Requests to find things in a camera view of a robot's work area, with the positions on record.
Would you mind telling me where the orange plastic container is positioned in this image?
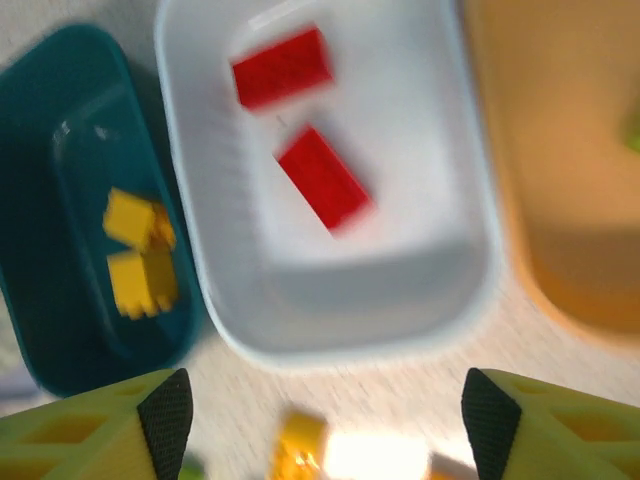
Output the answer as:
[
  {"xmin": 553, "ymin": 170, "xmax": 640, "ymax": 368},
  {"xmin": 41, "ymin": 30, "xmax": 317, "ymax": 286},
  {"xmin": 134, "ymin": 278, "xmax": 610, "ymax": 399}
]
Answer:
[{"xmin": 462, "ymin": 0, "xmax": 640, "ymax": 346}]

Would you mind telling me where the red lego brick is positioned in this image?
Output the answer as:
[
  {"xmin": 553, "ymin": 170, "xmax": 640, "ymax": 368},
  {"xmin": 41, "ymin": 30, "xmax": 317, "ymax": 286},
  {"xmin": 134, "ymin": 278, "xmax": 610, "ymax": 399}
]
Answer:
[
  {"xmin": 274, "ymin": 124, "xmax": 376, "ymax": 236},
  {"xmin": 229, "ymin": 24, "xmax": 336, "ymax": 111}
]

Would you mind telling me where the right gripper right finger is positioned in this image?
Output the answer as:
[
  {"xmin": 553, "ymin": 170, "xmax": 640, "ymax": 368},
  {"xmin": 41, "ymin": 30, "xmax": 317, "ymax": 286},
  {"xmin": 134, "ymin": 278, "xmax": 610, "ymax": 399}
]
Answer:
[{"xmin": 460, "ymin": 368, "xmax": 640, "ymax": 480}]

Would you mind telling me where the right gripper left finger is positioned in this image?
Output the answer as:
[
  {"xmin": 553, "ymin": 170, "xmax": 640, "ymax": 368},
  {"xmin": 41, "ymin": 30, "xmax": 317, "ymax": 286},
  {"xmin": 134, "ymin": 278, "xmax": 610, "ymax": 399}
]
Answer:
[{"xmin": 0, "ymin": 368, "xmax": 194, "ymax": 480}]

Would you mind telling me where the small green lego brick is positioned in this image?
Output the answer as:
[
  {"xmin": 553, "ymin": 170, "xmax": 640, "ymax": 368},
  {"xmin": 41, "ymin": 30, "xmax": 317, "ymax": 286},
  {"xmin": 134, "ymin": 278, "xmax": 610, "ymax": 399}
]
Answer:
[{"xmin": 619, "ymin": 97, "xmax": 640, "ymax": 151}]

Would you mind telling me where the white plastic container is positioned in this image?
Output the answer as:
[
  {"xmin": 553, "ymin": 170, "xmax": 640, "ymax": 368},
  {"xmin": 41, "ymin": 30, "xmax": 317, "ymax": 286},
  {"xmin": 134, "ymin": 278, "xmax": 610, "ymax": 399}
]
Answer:
[{"xmin": 153, "ymin": 0, "xmax": 504, "ymax": 371}]

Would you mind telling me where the teal plastic container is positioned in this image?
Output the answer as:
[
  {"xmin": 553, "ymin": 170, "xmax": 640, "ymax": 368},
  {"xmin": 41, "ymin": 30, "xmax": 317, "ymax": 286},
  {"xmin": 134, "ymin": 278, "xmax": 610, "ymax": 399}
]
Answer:
[{"xmin": 0, "ymin": 23, "xmax": 206, "ymax": 399}]

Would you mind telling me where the yellow lego brick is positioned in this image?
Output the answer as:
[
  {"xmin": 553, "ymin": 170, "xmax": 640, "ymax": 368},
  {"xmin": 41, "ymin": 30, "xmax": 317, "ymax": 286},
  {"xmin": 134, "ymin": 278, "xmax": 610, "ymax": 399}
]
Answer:
[
  {"xmin": 269, "ymin": 410, "xmax": 329, "ymax": 480},
  {"xmin": 107, "ymin": 247, "xmax": 180, "ymax": 320},
  {"xmin": 102, "ymin": 187, "xmax": 177, "ymax": 251}
]

